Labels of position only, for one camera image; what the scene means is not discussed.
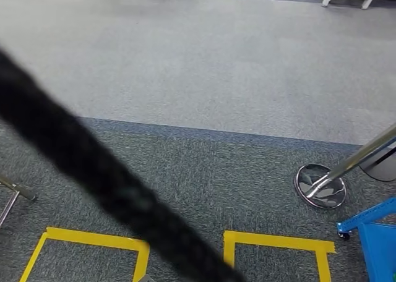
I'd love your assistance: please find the chrome stanchion post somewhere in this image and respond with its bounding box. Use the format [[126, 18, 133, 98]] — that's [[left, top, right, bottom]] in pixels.
[[294, 124, 396, 210]]

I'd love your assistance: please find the blue metal shelf rack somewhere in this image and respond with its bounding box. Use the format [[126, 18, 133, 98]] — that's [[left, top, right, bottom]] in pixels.
[[336, 197, 396, 282]]

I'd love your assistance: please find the thick black cable sleeve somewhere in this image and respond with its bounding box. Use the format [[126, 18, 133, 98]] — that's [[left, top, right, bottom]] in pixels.
[[0, 46, 248, 282]]

